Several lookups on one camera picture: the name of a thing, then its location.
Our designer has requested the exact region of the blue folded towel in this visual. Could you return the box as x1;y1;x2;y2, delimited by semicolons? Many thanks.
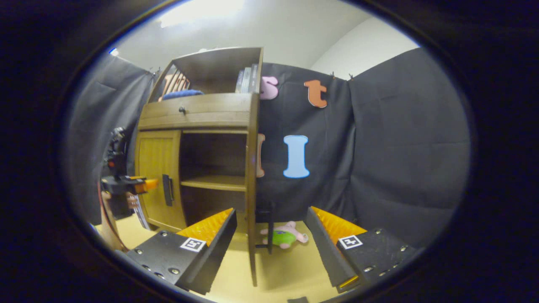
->
162;89;205;101

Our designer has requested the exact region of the black backdrop cloth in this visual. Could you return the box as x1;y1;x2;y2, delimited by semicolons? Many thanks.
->
69;47;472;249

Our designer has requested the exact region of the wooden cabinet drawer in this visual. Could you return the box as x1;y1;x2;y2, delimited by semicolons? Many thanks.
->
138;93;253;129

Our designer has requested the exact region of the wooden inner cabinet shelf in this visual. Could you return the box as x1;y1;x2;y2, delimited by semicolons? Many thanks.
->
180;175;247;192

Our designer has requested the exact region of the pink green plush toy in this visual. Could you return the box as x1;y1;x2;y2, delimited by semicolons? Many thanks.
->
260;221;309;250

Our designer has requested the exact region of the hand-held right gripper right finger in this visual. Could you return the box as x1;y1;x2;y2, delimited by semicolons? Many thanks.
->
306;206;417;294

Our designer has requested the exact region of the wooden cabinet door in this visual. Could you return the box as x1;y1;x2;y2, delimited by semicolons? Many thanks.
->
245;128;259;287
135;130;188;233

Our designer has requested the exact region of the black door handle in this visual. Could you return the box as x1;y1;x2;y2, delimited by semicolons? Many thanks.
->
163;174;174;207
255;201;274;254

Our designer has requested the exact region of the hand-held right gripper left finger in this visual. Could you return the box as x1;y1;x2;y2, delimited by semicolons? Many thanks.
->
125;207;237;296

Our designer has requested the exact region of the wooden double-door shoe cabinet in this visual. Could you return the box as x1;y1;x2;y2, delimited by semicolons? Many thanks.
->
135;46;264;234

